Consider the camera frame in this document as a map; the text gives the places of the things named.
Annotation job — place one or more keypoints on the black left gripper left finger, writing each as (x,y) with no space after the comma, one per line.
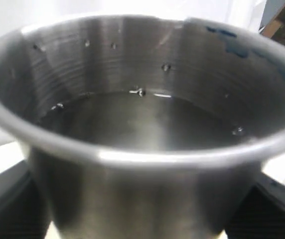
(23,214)

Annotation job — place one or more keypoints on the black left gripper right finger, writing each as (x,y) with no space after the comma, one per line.
(262,213)

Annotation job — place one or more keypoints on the stainless steel cup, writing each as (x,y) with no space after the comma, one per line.
(141,127)

